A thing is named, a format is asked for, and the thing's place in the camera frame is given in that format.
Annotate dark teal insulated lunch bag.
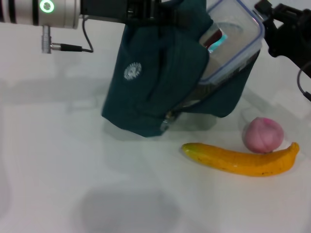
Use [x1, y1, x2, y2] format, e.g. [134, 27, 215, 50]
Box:
[101, 0, 262, 138]

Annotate pink peach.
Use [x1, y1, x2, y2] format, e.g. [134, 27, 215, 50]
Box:
[244, 116, 284, 153]

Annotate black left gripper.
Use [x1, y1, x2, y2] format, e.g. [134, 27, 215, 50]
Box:
[80, 0, 185, 25]

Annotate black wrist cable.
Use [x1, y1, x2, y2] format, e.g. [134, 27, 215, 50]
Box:
[40, 16, 94, 54]
[296, 62, 311, 102]

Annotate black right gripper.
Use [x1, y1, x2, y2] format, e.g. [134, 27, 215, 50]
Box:
[254, 0, 311, 71]

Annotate yellow banana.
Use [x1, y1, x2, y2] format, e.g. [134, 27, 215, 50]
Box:
[181, 142, 300, 177]

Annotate clear blue-rimmed plastic food container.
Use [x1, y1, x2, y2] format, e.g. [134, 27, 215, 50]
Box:
[198, 0, 265, 85]

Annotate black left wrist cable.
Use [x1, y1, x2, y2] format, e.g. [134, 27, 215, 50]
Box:
[40, 16, 94, 54]

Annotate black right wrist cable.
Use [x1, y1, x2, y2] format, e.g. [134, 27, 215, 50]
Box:
[296, 62, 311, 102]

